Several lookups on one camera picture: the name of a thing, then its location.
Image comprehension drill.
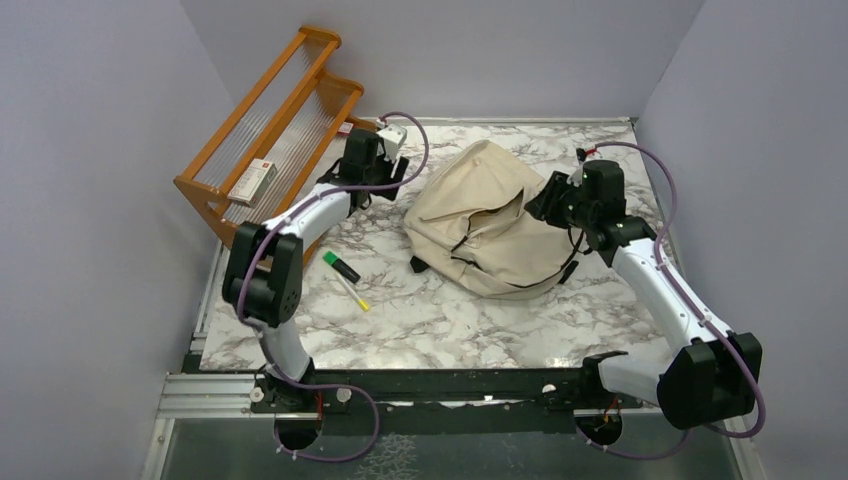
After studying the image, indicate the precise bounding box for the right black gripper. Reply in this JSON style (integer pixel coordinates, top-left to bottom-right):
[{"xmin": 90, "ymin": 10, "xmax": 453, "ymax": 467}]
[{"xmin": 525, "ymin": 170, "xmax": 596, "ymax": 230}]

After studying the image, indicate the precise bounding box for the beige canvas backpack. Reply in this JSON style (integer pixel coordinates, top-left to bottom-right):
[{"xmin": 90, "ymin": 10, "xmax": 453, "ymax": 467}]
[{"xmin": 403, "ymin": 140, "xmax": 579, "ymax": 300}]

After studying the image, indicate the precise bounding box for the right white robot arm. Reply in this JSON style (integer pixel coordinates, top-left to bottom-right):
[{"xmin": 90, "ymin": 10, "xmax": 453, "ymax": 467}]
[{"xmin": 525, "ymin": 160, "xmax": 762, "ymax": 430}]

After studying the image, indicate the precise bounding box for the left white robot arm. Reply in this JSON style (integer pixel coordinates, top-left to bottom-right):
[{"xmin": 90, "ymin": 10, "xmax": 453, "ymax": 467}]
[{"xmin": 222, "ymin": 125, "xmax": 409, "ymax": 411}]

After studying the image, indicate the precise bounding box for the small red white card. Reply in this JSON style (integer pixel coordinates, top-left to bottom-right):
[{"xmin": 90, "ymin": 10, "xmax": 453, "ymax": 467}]
[{"xmin": 337, "ymin": 122, "xmax": 354, "ymax": 136}]

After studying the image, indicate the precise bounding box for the orange wooden shelf rack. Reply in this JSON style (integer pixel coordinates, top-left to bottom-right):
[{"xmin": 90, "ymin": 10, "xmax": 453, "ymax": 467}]
[{"xmin": 174, "ymin": 25, "xmax": 376, "ymax": 247}]

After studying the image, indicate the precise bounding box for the green black highlighter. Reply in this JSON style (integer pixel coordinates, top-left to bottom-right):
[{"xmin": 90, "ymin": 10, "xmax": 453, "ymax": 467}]
[{"xmin": 322, "ymin": 251, "xmax": 361, "ymax": 284}]

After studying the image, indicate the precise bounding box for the white red small box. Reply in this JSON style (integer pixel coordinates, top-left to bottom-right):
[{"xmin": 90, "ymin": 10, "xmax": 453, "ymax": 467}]
[{"xmin": 227, "ymin": 158, "xmax": 277, "ymax": 208}]

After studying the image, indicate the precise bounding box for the white yellow marker pen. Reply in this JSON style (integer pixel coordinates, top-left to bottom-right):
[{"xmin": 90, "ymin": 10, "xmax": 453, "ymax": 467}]
[{"xmin": 335, "ymin": 272, "xmax": 370, "ymax": 312}]

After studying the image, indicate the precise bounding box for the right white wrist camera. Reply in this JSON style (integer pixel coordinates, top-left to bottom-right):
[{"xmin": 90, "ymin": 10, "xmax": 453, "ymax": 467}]
[{"xmin": 568, "ymin": 165, "xmax": 585, "ymax": 188}]

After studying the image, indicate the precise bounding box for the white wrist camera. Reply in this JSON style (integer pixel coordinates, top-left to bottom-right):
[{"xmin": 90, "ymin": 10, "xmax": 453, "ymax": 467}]
[
  {"xmin": 568, "ymin": 165, "xmax": 585, "ymax": 188},
  {"xmin": 376, "ymin": 119, "xmax": 408, "ymax": 183}
]

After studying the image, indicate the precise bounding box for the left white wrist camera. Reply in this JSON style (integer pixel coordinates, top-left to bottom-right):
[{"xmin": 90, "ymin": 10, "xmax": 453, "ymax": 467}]
[{"xmin": 376, "ymin": 119, "xmax": 408, "ymax": 183}]

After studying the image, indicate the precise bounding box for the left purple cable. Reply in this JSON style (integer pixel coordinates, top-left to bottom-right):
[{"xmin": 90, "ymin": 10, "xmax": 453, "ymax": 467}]
[{"xmin": 235, "ymin": 111, "xmax": 432, "ymax": 465}]

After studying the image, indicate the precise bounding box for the purple cable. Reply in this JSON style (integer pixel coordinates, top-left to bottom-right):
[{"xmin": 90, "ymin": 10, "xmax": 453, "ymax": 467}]
[
  {"xmin": 235, "ymin": 111, "xmax": 432, "ymax": 465},
  {"xmin": 574, "ymin": 141, "xmax": 767, "ymax": 462}
]

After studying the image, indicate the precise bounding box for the black metal base frame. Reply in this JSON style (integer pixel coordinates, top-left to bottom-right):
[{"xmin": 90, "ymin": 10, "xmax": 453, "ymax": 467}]
[{"xmin": 155, "ymin": 351, "xmax": 747, "ymax": 439}]

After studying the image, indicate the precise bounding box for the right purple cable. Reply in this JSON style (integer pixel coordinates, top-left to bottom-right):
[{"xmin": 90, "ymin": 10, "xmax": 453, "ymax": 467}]
[{"xmin": 574, "ymin": 141, "xmax": 767, "ymax": 462}]

